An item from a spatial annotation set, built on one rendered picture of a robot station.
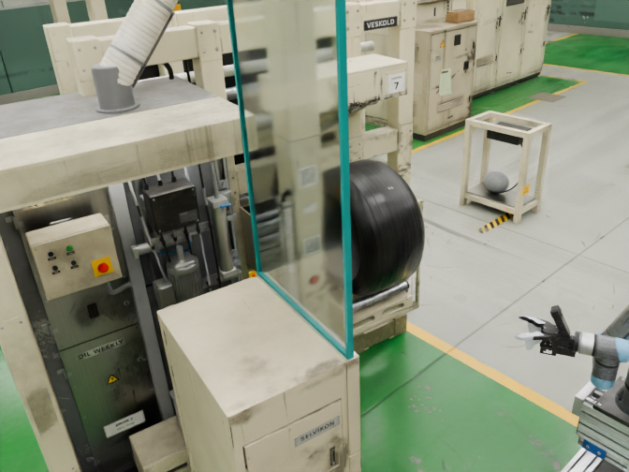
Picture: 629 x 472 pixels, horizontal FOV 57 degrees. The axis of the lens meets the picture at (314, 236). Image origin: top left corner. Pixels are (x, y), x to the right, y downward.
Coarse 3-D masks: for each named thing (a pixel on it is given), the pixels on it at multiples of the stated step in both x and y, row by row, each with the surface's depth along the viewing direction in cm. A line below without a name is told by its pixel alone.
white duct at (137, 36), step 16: (144, 0) 188; (160, 0) 189; (176, 0) 193; (128, 16) 190; (144, 16) 188; (160, 16) 191; (128, 32) 189; (144, 32) 190; (112, 48) 190; (128, 48) 189; (144, 48) 192; (112, 64) 190; (128, 64) 191; (128, 80) 193
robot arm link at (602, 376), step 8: (592, 360) 200; (592, 368) 197; (600, 368) 193; (608, 368) 191; (616, 368) 191; (592, 376) 196; (600, 376) 194; (608, 376) 192; (592, 384) 198; (600, 384) 195; (608, 384) 194
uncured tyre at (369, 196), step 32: (352, 192) 224; (384, 192) 225; (352, 224) 275; (384, 224) 220; (416, 224) 227; (352, 256) 272; (384, 256) 223; (416, 256) 232; (352, 288) 242; (384, 288) 240
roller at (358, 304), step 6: (402, 282) 254; (390, 288) 251; (396, 288) 252; (402, 288) 253; (378, 294) 248; (384, 294) 249; (390, 294) 250; (360, 300) 244; (366, 300) 245; (372, 300) 246; (378, 300) 248; (354, 306) 242; (360, 306) 243
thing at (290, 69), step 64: (256, 0) 145; (320, 0) 121; (256, 64) 155; (320, 64) 128; (256, 128) 167; (320, 128) 136; (256, 192) 181; (320, 192) 145; (256, 256) 196; (320, 256) 156; (320, 320) 168
